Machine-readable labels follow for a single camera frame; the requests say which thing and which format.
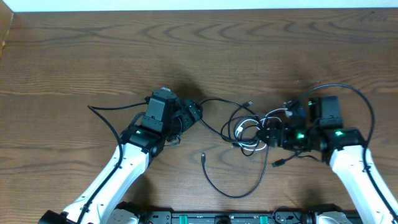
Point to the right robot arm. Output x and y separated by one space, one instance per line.
345 150

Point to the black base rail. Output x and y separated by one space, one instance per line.
230 217

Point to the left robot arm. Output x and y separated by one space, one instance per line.
167 116

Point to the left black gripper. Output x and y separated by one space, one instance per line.
185 111

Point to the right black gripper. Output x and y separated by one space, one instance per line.
274 136

